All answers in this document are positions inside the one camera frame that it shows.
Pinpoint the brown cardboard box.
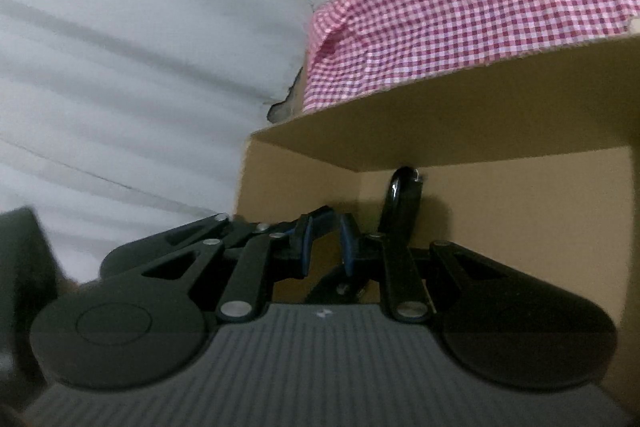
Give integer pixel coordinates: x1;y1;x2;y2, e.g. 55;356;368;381
232;14;640;413

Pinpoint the white curtain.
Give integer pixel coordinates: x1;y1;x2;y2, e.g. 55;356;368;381
0;0;353;285

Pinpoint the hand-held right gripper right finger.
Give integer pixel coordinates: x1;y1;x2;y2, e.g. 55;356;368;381
339;213;503;324

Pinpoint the pink checkered tablecloth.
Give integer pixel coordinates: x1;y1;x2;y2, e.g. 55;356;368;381
301;0;640;116

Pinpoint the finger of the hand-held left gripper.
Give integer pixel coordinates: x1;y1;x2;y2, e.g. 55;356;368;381
165;206;334;253

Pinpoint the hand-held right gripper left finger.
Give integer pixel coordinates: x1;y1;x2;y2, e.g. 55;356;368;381
141;216;315;323

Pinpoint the black block with rubber band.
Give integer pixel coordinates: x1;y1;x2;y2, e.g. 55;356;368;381
0;206;65;413

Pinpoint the black key fob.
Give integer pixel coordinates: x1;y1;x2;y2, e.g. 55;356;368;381
377;166;426;245

